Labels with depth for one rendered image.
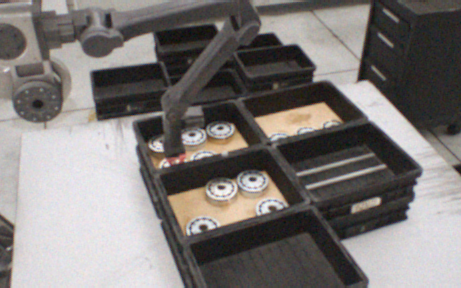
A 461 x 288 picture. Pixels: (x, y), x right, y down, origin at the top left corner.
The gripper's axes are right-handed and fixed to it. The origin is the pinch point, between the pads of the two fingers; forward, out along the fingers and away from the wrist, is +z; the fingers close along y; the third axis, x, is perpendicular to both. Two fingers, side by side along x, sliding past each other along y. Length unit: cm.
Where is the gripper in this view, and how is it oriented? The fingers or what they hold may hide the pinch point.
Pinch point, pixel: (174, 164)
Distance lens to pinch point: 173.4
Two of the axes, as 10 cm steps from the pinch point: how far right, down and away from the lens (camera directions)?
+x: -9.7, 1.4, -2.1
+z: -0.1, 7.9, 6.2
